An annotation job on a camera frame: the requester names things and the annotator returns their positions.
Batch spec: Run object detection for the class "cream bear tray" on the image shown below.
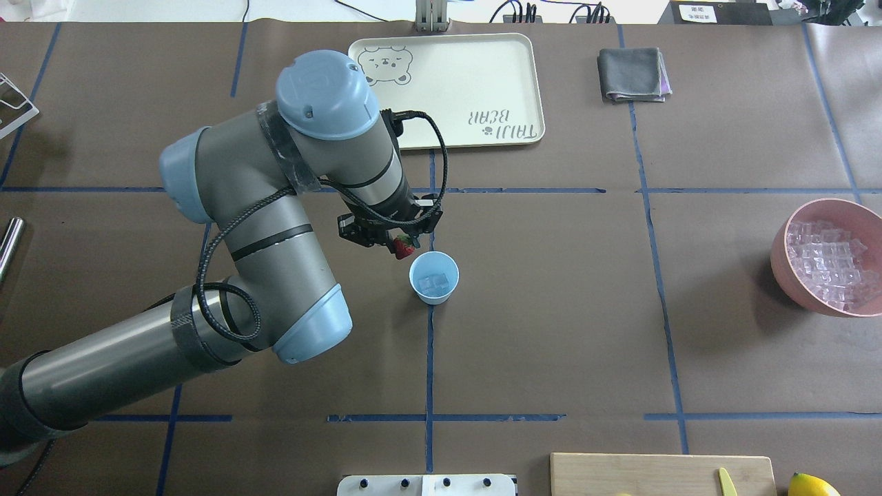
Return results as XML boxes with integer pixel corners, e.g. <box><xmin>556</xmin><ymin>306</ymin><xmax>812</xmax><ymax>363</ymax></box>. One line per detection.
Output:
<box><xmin>349</xmin><ymin>32</ymin><xmax>546</xmax><ymax>148</ymax></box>

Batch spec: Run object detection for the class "wooden cutting board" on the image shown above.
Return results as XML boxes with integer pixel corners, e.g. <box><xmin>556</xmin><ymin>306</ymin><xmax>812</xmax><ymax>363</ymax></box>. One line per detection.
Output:
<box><xmin>549</xmin><ymin>453</ymin><xmax>777</xmax><ymax>495</ymax></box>

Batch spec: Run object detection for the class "small strawberry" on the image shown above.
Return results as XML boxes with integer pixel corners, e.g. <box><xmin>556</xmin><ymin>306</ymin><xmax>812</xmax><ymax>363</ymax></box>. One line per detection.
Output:
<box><xmin>393</xmin><ymin>234</ymin><xmax>417</xmax><ymax>260</ymax></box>

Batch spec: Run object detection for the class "clear ice cube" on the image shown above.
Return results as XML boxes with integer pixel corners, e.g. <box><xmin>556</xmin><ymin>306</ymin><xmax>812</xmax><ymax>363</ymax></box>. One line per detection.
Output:
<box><xmin>417</xmin><ymin>273</ymin><xmax>450</xmax><ymax>298</ymax></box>

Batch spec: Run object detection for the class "pile of clear ice cubes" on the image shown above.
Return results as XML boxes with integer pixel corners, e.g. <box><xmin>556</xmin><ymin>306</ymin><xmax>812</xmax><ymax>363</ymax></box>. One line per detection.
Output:
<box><xmin>785</xmin><ymin>220</ymin><xmax>880</xmax><ymax>311</ymax></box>

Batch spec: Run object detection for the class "light blue paper cup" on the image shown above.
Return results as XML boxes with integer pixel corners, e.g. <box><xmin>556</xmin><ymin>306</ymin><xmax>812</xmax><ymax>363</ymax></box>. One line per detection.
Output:
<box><xmin>409</xmin><ymin>251</ymin><xmax>460</xmax><ymax>305</ymax></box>

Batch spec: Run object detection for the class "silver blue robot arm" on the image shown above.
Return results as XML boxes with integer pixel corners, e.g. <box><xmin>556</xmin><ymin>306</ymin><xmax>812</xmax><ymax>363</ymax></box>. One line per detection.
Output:
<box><xmin>2</xmin><ymin>50</ymin><xmax>441</xmax><ymax>467</ymax></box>

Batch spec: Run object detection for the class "white wire cup rack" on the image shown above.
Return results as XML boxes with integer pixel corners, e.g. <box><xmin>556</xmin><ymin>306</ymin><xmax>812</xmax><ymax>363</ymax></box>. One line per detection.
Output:
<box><xmin>0</xmin><ymin>72</ymin><xmax>40</xmax><ymax>139</ymax></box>

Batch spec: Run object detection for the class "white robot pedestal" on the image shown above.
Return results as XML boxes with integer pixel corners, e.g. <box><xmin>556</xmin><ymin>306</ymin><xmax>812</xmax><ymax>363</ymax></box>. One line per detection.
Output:
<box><xmin>336</xmin><ymin>473</ymin><xmax>519</xmax><ymax>495</ymax></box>

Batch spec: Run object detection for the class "folded grey cloth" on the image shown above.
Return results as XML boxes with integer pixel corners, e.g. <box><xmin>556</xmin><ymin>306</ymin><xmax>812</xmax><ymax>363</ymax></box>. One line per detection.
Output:
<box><xmin>597</xmin><ymin>47</ymin><xmax>673</xmax><ymax>103</ymax></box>

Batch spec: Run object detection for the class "aluminium frame post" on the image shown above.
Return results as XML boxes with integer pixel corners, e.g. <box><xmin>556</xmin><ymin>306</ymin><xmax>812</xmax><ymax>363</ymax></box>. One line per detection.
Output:
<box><xmin>415</xmin><ymin>0</ymin><xmax>449</xmax><ymax>32</ymax></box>

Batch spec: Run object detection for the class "steel muddler black tip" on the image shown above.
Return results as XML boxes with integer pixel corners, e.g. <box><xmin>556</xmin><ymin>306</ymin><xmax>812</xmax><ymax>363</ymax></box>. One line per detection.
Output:
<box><xmin>1</xmin><ymin>216</ymin><xmax>25</xmax><ymax>285</ymax></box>

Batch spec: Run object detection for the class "yellow lemon near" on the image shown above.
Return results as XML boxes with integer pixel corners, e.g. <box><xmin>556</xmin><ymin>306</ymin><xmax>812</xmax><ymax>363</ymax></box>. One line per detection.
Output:
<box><xmin>787</xmin><ymin>472</ymin><xmax>841</xmax><ymax>496</ymax></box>

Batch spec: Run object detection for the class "yellow plastic knife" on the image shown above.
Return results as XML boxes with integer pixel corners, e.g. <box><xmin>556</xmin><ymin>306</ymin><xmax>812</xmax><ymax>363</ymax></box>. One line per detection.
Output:
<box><xmin>717</xmin><ymin>467</ymin><xmax>738</xmax><ymax>496</ymax></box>

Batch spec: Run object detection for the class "black box device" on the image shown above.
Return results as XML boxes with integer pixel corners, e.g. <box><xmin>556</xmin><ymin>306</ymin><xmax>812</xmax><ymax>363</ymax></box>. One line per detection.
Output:
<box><xmin>657</xmin><ymin>1</ymin><xmax>774</xmax><ymax>26</ymax></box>

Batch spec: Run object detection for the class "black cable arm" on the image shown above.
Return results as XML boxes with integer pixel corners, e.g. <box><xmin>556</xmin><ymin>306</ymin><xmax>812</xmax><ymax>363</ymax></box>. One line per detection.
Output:
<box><xmin>195</xmin><ymin>109</ymin><xmax>449</xmax><ymax>343</ymax></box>

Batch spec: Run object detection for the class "pink bowl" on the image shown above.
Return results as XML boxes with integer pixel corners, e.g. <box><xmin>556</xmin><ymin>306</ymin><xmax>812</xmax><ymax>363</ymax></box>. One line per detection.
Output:
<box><xmin>770</xmin><ymin>198</ymin><xmax>881</xmax><ymax>318</ymax></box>

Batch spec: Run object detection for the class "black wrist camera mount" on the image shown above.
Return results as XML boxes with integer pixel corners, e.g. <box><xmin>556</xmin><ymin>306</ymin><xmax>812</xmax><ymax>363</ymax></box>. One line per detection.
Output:
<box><xmin>337</xmin><ymin>194</ymin><xmax>443</xmax><ymax>252</ymax></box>

